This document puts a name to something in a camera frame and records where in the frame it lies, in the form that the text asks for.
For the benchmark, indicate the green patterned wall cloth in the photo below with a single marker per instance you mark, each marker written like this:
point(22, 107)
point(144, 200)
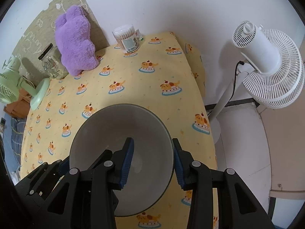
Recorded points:
point(41, 32)

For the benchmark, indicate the green desk fan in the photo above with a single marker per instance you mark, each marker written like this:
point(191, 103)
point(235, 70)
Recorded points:
point(12, 82)

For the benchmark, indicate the beige door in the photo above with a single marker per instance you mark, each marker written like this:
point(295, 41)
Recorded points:
point(284, 130)

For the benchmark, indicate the cotton swab container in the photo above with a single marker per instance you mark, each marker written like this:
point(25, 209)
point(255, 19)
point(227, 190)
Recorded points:
point(128, 38)

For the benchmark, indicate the white standing fan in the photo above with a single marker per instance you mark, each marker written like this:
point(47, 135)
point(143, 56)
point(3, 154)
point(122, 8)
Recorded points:
point(272, 70)

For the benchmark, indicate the large green-floral bowl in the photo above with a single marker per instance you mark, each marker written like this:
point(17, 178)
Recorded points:
point(142, 154)

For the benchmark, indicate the yellow cartoon tablecloth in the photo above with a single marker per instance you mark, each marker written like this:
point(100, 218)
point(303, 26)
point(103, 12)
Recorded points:
point(165, 75)

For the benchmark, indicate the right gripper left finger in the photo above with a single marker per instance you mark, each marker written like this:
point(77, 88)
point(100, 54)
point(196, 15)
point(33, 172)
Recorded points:
point(93, 197)

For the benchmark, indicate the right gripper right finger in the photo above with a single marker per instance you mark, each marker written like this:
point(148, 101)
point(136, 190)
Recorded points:
point(237, 205)

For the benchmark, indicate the purple plush toy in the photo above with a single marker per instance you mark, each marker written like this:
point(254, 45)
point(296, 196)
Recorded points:
point(72, 38)

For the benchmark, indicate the glass jar black lid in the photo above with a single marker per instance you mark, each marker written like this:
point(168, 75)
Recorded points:
point(51, 62)

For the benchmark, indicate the grey plaid blanket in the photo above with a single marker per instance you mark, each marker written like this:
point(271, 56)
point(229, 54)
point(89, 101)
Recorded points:
point(17, 131)

